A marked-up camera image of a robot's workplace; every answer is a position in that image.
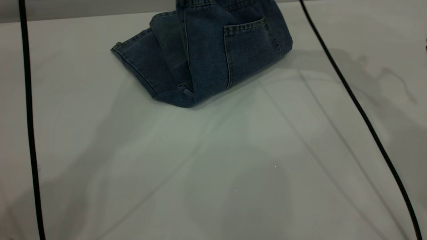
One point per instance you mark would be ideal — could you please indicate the blue denim pants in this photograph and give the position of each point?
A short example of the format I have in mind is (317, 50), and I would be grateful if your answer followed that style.
(206, 50)

